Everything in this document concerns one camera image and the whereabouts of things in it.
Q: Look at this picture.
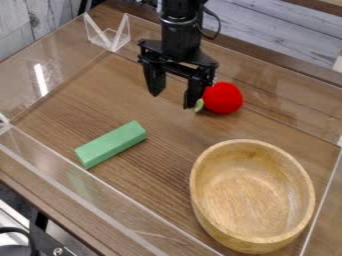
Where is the wooden bowl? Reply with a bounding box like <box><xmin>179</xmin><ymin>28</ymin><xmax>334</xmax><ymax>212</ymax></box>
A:
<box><xmin>190</xmin><ymin>139</ymin><xmax>315</xmax><ymax>254</ymax></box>

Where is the clear acrylic corner bracket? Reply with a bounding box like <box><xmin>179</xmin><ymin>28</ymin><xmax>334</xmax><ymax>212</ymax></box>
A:
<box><xmin>83</xmin><ymin>13</ymin><xmax>131</xmax><ymax>53</ymax></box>

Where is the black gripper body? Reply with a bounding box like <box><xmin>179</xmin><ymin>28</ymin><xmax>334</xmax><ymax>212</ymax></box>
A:
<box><xmin>137</xmin><ymin>39</ymin><xmax>219</xmax><ymax>84</ymax></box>

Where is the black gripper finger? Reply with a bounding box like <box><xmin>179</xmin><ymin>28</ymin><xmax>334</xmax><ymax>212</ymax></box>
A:
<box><xmin>183</xmin><ymin>76</ymin><xmax>208</xmax><ymax>109</ymax></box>
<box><xmin>143</xmin><ymin>63</ymin><xmax>165</xmax><ymax>97</ymax></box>

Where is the black metal table frame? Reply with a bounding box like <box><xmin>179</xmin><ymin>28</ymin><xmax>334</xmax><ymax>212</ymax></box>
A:
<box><xmin>29</xmin><ymin>211</ymin><xmax>89</xmax><ymax>256</ymax></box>

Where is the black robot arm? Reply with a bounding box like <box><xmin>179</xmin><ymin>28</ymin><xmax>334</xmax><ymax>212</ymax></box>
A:
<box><xmin>137</xmin><ymin>0</ymin><xmax>222</xmax><ymax>109</ymax></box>

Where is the green rectangular block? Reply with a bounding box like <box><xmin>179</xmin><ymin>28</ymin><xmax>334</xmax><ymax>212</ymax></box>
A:
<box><xmin>75</xmin><ymin>120</ymin><xmax>147</xmax><ymax>169</ymax></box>

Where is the black cable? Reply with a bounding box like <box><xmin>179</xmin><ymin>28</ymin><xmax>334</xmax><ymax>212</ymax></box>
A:
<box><xmin>198</xmin><ymin>6</ymin><xmax>223</xmax><ymax>41</ymax></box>

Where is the clear acrylic tray wall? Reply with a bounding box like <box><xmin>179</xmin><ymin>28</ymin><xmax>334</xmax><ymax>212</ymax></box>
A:
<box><xmin>0</xmin><ymin>114</ymin><xmax>222</xmax><ymax>256</ymax></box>

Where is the red toy strawberry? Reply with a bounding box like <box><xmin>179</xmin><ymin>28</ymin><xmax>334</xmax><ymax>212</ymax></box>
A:
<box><xmin>194</xmin><ymin>82</ymin><xmax>243</xmax><ymax>114</ymax></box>

